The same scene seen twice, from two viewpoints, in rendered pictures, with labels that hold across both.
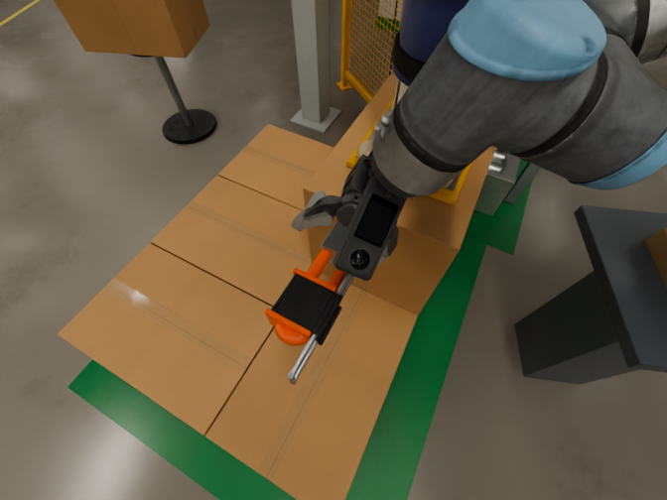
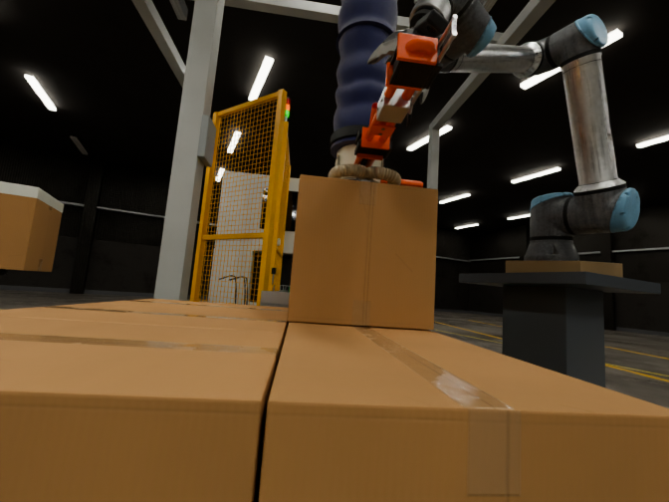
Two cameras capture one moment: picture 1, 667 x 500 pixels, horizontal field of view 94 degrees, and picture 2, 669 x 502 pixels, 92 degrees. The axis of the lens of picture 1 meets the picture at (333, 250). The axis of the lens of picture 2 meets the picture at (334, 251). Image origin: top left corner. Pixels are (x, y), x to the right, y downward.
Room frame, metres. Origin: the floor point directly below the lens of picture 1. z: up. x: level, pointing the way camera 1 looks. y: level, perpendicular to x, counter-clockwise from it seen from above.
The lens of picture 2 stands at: (-0.23, 0.46, 0.64)
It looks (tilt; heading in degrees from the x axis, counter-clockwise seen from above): 7 degrees up; 327
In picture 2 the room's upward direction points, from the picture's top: 4 degrees clockwise
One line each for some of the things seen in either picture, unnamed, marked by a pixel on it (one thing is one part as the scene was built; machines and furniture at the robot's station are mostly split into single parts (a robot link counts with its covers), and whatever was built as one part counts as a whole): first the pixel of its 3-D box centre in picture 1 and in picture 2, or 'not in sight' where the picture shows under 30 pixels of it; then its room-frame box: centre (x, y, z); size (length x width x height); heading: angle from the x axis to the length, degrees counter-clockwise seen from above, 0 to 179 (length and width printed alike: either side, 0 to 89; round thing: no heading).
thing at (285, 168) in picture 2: not in sight; (278, 245); (2.84, -0.87, 1.05); 1.17 x 0.10 x 2.10; 152
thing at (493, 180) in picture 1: (430, 159); (334, 302); (1.07, -0.42, 0.58); 0.70 x 0.03 x 0.06; 62
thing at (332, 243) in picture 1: (345, 244); (392, 106); (0.30, -0.02, 1.07); 0.07 x 0.07 x 0.04; 62
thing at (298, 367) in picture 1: (349, 292); (426, 85); (0.20, -0.03, 1.08); 0.31 x 0.03 x 0.05; 152
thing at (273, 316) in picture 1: (303, 306); (410, 63); (0.18, 0.05, 1.08); 0.08 x 0.07 x 0.05; 152
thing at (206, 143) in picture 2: not in sight; (207, 141); (2.15, 0.04, 1.62); 0.20 x 0.05 x 0.30; 152
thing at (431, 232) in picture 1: (404, 191); (348, 261); (0.72, -0.24, 0.75); 0.60 x 0.40 x 0.40; 153
